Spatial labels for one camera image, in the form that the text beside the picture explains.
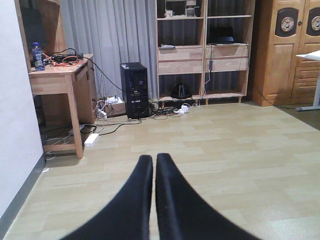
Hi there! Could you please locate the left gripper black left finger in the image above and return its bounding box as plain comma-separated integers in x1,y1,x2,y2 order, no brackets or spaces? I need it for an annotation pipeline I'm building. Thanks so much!
63,155,153,240

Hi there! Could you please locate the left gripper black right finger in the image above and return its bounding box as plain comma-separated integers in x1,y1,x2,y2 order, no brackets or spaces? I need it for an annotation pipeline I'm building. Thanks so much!
155,153,257,240

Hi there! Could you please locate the wooden desk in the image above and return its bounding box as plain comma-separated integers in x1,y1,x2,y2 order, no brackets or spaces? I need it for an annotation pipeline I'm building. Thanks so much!
14,0,97,159

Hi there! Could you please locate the white power strip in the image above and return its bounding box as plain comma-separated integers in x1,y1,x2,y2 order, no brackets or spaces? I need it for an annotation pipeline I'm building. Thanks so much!
84,133,99,146

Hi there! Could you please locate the black computer tower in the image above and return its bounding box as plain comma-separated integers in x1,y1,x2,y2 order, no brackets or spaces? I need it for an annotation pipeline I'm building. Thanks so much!
120,62,150,119

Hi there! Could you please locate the wooden bookshelf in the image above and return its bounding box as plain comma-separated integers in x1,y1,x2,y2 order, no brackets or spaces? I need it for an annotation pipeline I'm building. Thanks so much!
155,0,256,103

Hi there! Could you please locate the blue plastic water bottle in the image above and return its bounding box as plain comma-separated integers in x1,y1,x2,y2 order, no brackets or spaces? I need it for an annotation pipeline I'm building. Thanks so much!
32,42,45,71

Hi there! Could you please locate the silver laptop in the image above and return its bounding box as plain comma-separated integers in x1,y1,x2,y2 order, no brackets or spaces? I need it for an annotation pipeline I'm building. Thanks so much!
206,26,241,45

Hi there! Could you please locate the grey curtain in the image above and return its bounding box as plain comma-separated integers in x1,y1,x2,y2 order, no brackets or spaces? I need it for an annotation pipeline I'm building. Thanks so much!
60,0,158,99

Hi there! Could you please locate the wooden wardrobe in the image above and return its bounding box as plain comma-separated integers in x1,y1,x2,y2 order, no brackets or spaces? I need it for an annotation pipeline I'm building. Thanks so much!
249,0,320,106

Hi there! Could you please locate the orange cable bundle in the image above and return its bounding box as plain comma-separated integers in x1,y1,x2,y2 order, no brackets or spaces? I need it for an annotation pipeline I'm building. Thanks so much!
41,51,85,68

